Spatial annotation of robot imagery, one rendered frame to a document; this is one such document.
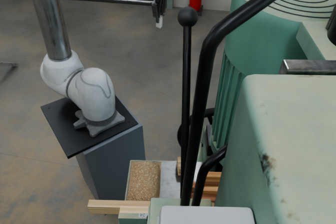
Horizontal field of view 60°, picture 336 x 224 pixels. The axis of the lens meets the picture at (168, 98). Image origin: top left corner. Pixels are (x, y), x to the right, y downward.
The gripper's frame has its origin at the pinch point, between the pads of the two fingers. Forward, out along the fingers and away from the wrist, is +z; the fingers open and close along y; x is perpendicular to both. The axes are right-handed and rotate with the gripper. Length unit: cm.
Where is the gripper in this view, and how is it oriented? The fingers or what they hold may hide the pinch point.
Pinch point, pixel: (159, 21)
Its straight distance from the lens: 164.1
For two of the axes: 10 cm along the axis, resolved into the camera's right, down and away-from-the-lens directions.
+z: -0.4, 6.9, 7.2
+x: -8.4, -4.1, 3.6
